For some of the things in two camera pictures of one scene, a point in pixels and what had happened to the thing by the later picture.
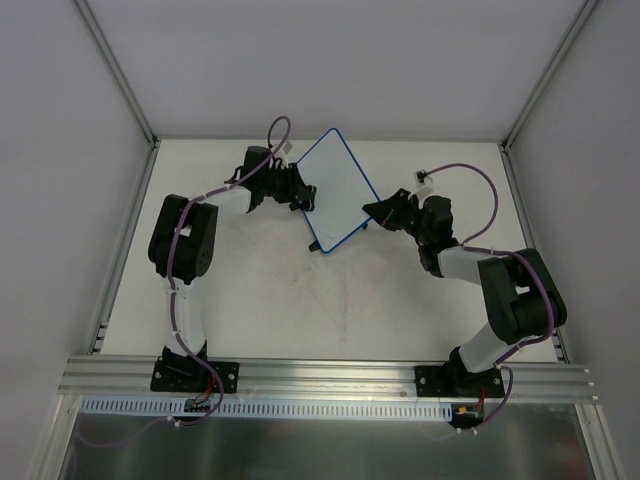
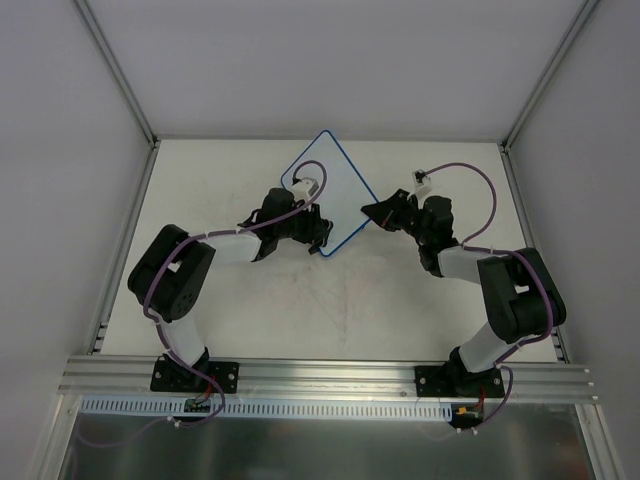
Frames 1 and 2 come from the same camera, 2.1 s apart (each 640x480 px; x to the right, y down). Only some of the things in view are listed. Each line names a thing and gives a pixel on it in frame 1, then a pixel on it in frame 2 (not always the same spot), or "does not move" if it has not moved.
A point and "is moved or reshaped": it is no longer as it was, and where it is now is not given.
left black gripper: x=292 y=187 → x=314 y=225
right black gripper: x=403 y=211 does not move
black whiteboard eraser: x=308 y=203 is moved or reshaped
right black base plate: x=446 y=381 does not move
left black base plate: x=193 y=376 does not move
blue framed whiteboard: x=341 y=190 does not move
